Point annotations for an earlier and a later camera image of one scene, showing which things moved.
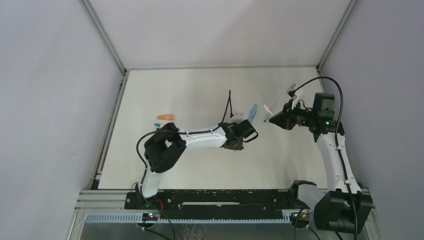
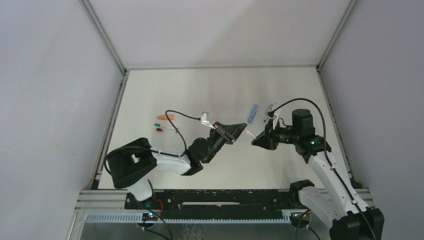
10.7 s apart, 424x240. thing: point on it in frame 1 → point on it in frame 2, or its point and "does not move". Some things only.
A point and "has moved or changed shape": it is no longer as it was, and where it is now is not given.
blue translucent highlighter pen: x=253 y=113 does not move
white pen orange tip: x=269 y=111 has moved or changed shape
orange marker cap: x=165 y=117 does not move
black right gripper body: x=286 y=117 → x=269 y=139
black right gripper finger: x=283 y=119 → x=263 y=140
